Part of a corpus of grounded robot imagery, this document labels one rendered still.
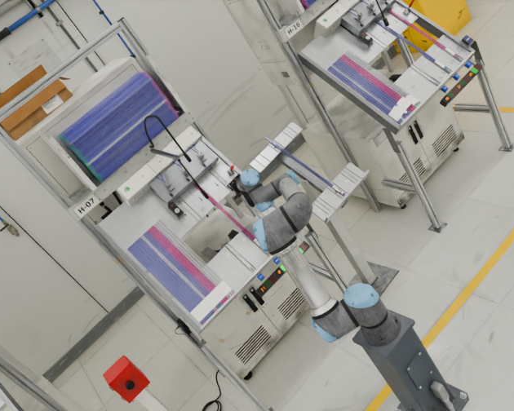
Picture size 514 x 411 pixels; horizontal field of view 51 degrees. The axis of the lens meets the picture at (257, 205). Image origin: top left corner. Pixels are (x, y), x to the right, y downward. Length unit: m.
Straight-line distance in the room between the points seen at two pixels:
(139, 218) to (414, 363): 1.39
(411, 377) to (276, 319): 1.05
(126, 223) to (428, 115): 1.98
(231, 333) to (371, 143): 1.36
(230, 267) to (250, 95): 2.37
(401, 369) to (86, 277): 2.77
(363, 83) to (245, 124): 1.79
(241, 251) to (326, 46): 1.30
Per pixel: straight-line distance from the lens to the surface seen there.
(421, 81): 3.13
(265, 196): 2.30
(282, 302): 3.07
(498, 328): 2.75
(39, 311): 4.34
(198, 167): 2.64
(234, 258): 2.54
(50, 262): 4.24
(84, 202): 2.63
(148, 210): 2.64
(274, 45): 3.24
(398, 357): 2.18
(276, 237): 1.92
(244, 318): 2.96
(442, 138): 3.68
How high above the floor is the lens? 2.14
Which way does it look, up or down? 28 degrees down
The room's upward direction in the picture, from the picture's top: 35 degrees counter-clockwise
